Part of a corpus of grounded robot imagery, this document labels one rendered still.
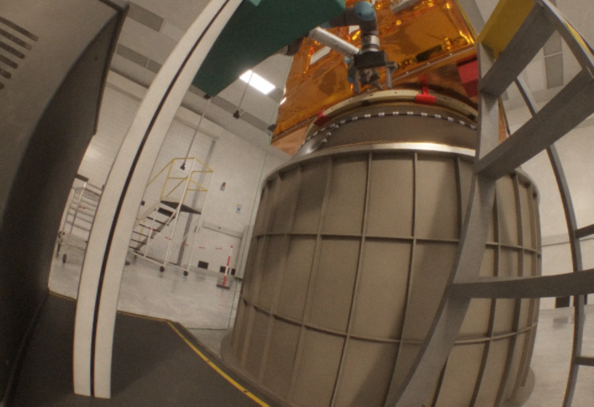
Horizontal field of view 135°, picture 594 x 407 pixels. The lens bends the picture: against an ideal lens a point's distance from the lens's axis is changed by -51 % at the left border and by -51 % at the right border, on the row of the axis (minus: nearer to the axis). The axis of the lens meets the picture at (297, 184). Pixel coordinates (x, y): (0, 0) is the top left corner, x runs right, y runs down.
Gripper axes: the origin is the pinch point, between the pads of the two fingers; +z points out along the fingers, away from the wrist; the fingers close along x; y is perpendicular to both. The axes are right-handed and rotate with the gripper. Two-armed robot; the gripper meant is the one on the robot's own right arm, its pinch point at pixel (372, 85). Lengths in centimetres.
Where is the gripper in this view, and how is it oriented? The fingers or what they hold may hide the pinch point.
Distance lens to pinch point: 98.6
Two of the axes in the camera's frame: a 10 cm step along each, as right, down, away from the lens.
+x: 7.8, 0.5, -6.3
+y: -6.3, 0.2, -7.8
